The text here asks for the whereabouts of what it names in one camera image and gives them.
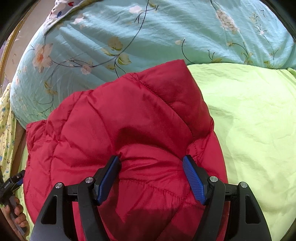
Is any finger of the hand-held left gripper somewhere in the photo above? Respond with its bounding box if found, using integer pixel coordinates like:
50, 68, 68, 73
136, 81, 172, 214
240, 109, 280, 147
12, 170, 26, 189

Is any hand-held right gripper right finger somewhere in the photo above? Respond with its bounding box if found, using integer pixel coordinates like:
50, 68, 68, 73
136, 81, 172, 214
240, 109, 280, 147
182, 155, 272, 241

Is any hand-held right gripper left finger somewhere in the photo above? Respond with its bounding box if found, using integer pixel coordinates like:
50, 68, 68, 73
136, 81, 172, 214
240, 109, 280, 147
30, 155, 122, 241

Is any red puffer jacket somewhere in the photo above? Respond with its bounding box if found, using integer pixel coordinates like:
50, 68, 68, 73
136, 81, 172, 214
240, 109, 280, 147
23, 59, 229, 241

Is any person's left hand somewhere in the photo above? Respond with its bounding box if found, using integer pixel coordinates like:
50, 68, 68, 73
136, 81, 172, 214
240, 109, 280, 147
3, 197, 28, 232

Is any yellow printed blanket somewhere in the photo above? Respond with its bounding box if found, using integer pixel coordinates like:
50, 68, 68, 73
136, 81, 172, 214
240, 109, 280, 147
0, 83, 18, 182

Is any light green bed blanket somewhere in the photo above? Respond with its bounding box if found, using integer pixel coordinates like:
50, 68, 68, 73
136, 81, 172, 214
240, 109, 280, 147
17, 62, 296, 241

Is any teal floral quilt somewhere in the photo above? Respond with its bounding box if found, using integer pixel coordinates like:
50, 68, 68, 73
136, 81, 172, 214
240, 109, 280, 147
10, 0, 296, 129

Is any white floral cloth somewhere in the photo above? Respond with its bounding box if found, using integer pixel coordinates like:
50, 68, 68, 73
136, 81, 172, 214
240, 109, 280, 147
43, 0, 87, 34

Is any gold picture frame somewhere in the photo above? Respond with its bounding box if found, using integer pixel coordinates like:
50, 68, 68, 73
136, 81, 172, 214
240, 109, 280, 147
0, 3, 38, 80

